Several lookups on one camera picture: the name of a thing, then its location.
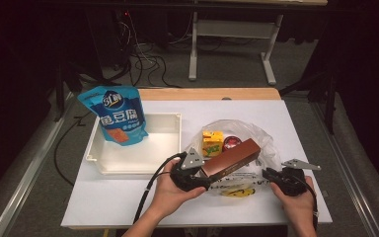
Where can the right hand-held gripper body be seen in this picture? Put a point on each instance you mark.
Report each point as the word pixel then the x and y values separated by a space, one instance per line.
pixel 289 182

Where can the brown rectangular box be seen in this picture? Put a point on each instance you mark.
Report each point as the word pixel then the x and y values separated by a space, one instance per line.
pixel 233 159

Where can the red-lidded candy jar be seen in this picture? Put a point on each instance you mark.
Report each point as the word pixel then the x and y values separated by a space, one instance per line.
pixel 232 143

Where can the aluminium floor rail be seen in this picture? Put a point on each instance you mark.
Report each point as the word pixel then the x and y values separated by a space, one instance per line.
pixel 345 161
pixel 29 168

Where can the clear plastic bag with smiley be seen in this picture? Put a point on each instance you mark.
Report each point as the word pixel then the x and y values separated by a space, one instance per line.
pixel 263 138

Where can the white plastic bin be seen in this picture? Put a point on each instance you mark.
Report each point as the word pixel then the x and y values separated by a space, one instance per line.
pixel 158 154

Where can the yellow drink carton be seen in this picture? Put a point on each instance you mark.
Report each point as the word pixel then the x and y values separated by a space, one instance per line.
pixel 212 144

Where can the white metal desk frame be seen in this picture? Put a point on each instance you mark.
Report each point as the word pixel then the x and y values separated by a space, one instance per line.
pixel 233 28

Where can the person's left hand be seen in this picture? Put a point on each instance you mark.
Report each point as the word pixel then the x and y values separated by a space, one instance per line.
pixel 169 194

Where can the person's right hand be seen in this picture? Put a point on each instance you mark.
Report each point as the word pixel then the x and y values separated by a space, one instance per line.
pixel 294 205

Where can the blue snack pouch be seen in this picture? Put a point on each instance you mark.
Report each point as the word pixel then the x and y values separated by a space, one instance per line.
pixel 118 115

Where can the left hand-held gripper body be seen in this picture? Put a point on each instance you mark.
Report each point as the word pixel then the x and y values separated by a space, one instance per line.
pixel 186 176

